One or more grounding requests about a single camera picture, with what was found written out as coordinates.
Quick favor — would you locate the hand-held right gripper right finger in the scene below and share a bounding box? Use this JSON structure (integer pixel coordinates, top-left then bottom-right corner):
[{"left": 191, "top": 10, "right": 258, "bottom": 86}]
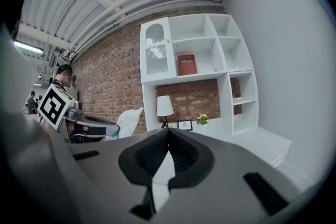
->
[{"left": 157, "top": 127, "right": 302, "bottom": 224}]

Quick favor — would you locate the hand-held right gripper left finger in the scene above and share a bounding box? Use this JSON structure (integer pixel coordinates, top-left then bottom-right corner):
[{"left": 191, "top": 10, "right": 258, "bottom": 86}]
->
[{"left": 68, "top": 127, "right": 171, "bottom": 220}]

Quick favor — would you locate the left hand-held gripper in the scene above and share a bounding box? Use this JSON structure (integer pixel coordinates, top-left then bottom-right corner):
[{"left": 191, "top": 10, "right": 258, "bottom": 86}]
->
[{"left": 37, "top": 83, "right": 121, "bottom": 144}]

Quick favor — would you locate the white plastic packet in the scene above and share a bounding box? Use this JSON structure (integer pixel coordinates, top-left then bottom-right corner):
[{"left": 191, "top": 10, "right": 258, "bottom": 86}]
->
[{"left": 117, "top": 106, "right": 144, "bottom": 139}]

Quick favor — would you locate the person's left hand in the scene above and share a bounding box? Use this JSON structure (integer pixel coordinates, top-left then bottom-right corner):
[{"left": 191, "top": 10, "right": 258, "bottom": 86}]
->
[{"left": 67, "top": 122, "right": 89, "bottom": 137}]

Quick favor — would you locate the white desk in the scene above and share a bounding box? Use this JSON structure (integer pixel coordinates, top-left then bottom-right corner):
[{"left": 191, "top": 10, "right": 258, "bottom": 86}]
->
[{"left": 146, "top": 123, "right": 292, "bottom": 168}]

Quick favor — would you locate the yellow flower plant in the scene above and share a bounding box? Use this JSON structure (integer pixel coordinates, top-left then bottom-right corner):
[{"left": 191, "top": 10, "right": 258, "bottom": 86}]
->
[{"left": 196, "top": 113, "right": 210, "bottom": 127}]

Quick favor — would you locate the white shade table lamp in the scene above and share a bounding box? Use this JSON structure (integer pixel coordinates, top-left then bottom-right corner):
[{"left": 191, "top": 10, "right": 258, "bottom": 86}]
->
[{"left": 156, "top": 95, "right": 174, "bottom": 129}]

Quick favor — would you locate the dark ceiling fixture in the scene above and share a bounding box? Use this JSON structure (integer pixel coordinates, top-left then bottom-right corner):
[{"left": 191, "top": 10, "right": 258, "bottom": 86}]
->
[{"left": 49, "top": 49, "right": 65, "bottom": 67}]

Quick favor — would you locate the ribbed glass cabinet door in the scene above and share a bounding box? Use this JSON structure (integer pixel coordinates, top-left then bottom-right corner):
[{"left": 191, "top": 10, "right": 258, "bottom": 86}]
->
[{"left": 140, "top": 17, "right": 178, "bottom": 84}]

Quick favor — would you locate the red book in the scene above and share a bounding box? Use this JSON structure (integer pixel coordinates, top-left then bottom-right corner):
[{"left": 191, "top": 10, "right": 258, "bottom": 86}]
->
[{"left": 177, "top": 54, "right": 198, "bottom": 77}]

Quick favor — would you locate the tube ceiling light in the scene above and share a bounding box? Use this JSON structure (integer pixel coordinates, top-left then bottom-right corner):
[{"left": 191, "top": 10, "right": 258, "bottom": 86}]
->
[{"left": 14, "top": 40, "right": 44, "bottom": 55}]

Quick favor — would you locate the white shelf unit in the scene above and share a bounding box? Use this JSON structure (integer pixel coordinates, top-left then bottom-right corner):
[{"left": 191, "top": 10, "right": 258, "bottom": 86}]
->
[{"left": 140, "top": 13, "right": 259, "bottom": 134}]

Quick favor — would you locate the black picture frame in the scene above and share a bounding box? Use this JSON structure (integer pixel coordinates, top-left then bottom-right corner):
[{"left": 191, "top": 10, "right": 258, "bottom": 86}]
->
[{"left": 177, "top": 120, "right": 193, "bottom": 131}]

